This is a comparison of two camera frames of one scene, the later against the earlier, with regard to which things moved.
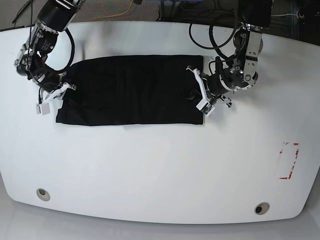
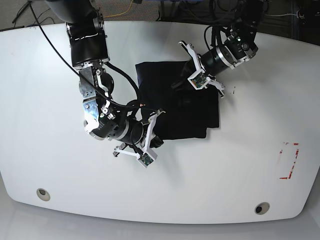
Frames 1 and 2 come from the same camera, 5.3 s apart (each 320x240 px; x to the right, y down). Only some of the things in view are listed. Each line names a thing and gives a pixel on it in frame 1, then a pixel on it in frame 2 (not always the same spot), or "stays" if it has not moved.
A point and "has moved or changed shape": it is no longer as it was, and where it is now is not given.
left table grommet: x=43 y=194 stays
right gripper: x=213 y=87 to x=211 y=63
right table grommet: x=262 y=208 stays
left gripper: x=62 y=87 to x=139 y=137
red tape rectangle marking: x=297 y=152 stays
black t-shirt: x=133 y=90 has moved or changed shape
